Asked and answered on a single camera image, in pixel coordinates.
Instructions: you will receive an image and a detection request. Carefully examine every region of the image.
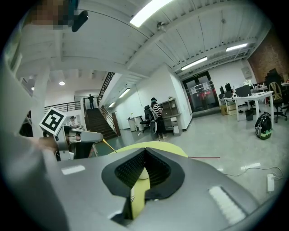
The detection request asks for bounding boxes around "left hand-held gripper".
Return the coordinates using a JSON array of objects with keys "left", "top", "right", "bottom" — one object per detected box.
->
[{"left": 39, "top": 107, "right": 104, "bottom": 162}]

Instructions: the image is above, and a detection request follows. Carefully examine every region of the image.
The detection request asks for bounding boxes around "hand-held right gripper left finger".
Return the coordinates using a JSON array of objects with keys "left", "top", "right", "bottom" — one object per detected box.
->
[{"left": 56, "top": 148, "right": 145, "bottom": 231}]

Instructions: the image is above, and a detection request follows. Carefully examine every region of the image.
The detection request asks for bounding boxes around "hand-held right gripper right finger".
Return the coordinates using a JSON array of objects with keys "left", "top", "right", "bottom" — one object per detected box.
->
[{"left": 126, "top": 148, "right": 259, "bottom": 231}]

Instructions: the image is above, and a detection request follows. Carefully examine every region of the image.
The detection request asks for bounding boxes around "person's left hand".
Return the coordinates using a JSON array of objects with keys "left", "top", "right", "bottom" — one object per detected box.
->
[{"left": 37, "top": 136, "right": 58, "bottom": 152}]

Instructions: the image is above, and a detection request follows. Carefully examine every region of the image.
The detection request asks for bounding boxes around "brown staircase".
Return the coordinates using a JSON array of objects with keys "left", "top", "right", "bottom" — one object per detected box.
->
[{"left": 84, "top": 107, "right": 121, "bottom": 140}]

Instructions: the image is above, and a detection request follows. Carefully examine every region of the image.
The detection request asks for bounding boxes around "black balcony railing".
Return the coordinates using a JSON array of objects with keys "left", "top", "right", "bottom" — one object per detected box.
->
[{"left": 44, "top": 101, "right": 81, "bottom": 112}]

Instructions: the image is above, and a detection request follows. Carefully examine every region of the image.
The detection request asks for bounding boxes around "yellow-green table mat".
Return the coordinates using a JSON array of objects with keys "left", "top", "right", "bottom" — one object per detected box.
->
[{"left": 109, "top": 141, "right": 188, "bottom": 221}]

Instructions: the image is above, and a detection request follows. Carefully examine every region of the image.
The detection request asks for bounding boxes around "white pillar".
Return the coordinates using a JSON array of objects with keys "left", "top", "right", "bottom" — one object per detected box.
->
[{"left": 31, "top": 64, "right": 51, "bottom": 139}]

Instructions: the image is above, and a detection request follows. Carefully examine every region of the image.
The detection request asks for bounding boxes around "white chair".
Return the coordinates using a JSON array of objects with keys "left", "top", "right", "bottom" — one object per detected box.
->
[{"left": 150, "top": 120, "right": 159, "bottom": 135}]

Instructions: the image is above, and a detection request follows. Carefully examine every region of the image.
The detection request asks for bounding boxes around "person's white shirt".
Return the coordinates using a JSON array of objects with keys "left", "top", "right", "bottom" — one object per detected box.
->
[{"left": 0, "top": 22, "right": 68, "bottom": 231}]

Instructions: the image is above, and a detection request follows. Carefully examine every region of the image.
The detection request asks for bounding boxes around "white power strip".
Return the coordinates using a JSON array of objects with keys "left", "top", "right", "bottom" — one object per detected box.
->
[{"left": 266, "top": 173, "right": 275, "bottom": 193}]

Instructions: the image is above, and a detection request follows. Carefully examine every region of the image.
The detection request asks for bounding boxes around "grey open shelf cabinet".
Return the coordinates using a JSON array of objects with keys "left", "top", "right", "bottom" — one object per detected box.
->
[{"left": 158, "top": 98, "right": 182, "bottom": 136}]

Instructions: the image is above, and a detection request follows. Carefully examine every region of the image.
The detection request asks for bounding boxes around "black and green backpack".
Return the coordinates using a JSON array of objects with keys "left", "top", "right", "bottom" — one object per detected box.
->
[{"left": 254, "top": 113, "right": 273, "bottom": 141}]

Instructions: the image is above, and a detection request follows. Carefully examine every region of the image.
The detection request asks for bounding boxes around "dark glass double door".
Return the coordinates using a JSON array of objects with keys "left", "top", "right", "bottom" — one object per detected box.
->
[{"left": 182, "top": 71, "right": 220, "bottom": 114}]

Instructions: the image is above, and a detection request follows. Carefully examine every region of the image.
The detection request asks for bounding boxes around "black computer monitor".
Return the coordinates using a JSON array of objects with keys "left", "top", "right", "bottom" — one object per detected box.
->
[{"left": 235, "top": 85, "right": 252, "bottom": 97}]

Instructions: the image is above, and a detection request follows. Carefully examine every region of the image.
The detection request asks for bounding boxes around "white desk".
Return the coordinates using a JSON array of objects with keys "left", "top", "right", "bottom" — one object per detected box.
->
[{"left": 232, "top": 91, "right": 275, "bottom": 123}]

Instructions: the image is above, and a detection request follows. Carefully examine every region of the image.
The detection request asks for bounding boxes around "black high-back office chair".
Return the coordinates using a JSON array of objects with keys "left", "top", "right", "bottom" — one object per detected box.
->
[{"left": 265, "top": 68, "right": 289, "bottom": 124}]

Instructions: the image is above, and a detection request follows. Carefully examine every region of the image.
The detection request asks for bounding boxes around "white cable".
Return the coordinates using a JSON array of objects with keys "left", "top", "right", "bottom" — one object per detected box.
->
[{"left": 223, "top": 166, "right": 284, "bottom": 179}]

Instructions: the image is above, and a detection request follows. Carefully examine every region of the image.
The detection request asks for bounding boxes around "black head-worn camera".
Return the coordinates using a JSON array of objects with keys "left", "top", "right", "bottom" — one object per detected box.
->
[{"left": 71, "top": 10, "right": 89, "bottom": 32}]

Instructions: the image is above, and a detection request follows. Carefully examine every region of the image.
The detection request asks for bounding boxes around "grey wall box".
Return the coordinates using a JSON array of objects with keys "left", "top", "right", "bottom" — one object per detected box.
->
[{"left": 241, "top": 66, "right": 252, "bottom": 80}]

